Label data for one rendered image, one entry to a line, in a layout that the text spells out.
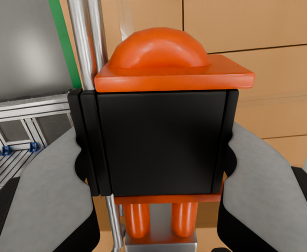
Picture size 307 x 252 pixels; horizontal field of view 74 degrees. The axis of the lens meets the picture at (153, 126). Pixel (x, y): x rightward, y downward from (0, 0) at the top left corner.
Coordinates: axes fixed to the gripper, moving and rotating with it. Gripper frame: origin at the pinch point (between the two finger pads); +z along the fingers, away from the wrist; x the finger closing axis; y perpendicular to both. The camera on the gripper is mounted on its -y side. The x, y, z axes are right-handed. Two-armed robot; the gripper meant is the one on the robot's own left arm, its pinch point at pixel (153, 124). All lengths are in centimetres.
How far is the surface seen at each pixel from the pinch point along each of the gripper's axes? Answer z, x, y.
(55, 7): 120, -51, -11
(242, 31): 66, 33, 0
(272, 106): 66, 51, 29
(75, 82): 120, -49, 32
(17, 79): 120, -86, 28
